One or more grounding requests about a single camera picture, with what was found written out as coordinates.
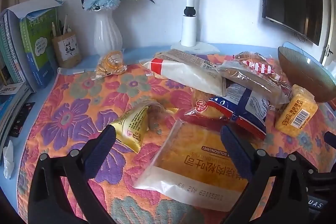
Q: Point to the yellow cracker packet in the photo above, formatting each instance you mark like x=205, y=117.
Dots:
x=294, y=111

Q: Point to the black remote control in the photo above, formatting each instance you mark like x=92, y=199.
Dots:
x=22, y=119

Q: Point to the white pen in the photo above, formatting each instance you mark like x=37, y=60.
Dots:
x=65, y=23

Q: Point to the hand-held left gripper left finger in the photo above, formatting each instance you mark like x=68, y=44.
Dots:
x=101, y=150

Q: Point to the brown ribbed bowl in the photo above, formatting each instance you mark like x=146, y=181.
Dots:
x=307, y=74

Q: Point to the floral orange mat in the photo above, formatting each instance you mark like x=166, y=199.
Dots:
x=78, y=113

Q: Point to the white blue paper cover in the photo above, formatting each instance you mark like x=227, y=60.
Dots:
x=34, y=7

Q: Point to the white ribbed vase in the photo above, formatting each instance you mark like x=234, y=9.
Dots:
x=107, y=35

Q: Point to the large clear toast packet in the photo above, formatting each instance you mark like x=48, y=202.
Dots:
x=189, y=161

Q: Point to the clear long sandwich packet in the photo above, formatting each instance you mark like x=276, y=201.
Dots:
x=252, y=82

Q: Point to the round pastry packet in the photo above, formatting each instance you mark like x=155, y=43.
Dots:
x=111, y=62

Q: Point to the red striped bread packet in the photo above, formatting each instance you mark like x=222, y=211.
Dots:
x=257, y=65

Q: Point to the yellow triangular snack packet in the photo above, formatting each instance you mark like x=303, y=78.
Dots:
x=131, y=124

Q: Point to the white desk lamp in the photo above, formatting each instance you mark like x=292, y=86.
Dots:
x=189, y=29

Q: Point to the brown pen holder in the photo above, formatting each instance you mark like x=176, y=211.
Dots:
x=65, y=52

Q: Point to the blue white lying book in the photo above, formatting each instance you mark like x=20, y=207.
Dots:
x=11, y=91

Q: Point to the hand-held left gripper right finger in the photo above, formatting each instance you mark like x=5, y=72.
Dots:
x=236, y=153

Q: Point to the teal striped thick book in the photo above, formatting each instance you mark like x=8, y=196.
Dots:
x=13, y=50

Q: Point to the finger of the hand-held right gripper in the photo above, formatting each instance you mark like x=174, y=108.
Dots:
x=330, y=140

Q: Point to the brown bread packet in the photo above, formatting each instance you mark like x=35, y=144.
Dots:
x=183, y=56

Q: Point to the white tissue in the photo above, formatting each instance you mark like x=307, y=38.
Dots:
x=8, y=158

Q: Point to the white door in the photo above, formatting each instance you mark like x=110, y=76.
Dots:
x=329, y=35

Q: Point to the grey lying book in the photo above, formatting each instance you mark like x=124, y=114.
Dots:
x=15, y=113

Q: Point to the blue red white bread packet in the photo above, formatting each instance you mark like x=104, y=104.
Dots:
x=244, y=108

